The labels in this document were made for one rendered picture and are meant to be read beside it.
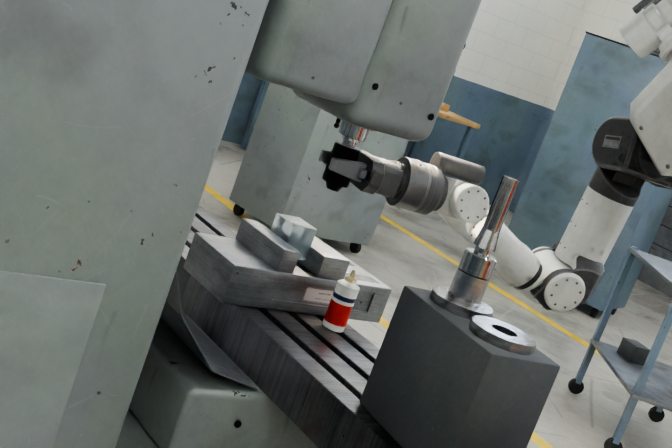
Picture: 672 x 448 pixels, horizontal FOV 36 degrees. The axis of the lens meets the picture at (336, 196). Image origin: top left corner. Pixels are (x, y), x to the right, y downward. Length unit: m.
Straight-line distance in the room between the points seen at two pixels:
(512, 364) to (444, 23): 0.59
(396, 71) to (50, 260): 0.63
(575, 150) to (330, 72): 6.33
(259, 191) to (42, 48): 5.28
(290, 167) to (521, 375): 4.99
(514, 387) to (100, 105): 0.62
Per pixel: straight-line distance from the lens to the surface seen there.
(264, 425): 1.67
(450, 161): 1.82
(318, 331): 1.76
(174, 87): 1.30
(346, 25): 1.54
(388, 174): 1.74
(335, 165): 1.72
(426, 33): 1.65
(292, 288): 1.79
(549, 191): 7.86
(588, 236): 1.93
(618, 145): 1.89
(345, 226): 6.61
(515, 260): 1.90
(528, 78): 11.32
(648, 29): 1.80
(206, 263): 1.78
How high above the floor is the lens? 1.48
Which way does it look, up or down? 10 degrees down
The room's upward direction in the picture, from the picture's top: 20 degrees clockwise
